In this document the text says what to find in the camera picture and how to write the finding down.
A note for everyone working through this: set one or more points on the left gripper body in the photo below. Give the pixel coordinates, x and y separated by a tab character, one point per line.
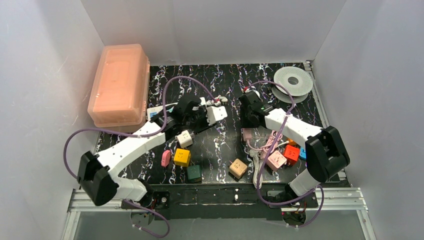
201	114

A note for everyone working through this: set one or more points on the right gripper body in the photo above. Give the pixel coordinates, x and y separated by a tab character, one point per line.
246	106

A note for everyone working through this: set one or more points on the pink power strip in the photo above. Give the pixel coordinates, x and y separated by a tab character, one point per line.
246	134

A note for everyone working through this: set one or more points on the white power strip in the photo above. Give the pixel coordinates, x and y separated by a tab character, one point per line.
217	102

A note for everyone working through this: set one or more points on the white cartoon cube plug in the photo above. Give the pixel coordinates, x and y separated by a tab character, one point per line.
185	139

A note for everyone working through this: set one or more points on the yellow cube plug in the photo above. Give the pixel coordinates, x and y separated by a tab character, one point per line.
182	157

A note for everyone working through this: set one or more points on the orange power bank socket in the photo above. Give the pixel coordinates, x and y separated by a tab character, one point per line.
291	142

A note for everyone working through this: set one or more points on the pink cube plug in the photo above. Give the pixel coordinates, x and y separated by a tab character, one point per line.
275	161
166	158

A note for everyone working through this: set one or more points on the red cube socket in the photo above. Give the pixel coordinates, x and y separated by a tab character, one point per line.
291	153

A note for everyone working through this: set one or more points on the beige cube plug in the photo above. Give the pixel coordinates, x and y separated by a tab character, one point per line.
238	168

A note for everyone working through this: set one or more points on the green cube plug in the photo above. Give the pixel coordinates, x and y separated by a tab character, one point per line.
194	174

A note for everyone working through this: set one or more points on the light blue cube socket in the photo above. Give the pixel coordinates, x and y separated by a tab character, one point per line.
302	154

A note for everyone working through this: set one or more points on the pink plastic storage box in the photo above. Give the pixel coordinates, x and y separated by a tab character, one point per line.
118	99

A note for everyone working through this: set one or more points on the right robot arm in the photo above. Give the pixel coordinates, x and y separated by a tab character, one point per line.
326	153

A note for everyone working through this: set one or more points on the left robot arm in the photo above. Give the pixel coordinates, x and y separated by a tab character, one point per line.
98	174

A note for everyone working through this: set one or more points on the grey filament spool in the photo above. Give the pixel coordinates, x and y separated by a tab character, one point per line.
297	81

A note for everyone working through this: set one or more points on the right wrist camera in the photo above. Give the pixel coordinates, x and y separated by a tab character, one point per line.
247	90

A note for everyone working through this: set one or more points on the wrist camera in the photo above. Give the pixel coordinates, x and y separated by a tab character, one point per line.
216	111
247	90

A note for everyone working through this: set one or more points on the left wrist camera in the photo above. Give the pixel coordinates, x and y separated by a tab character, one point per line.
216	111

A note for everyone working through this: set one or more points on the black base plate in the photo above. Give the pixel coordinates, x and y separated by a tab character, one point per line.
209	201

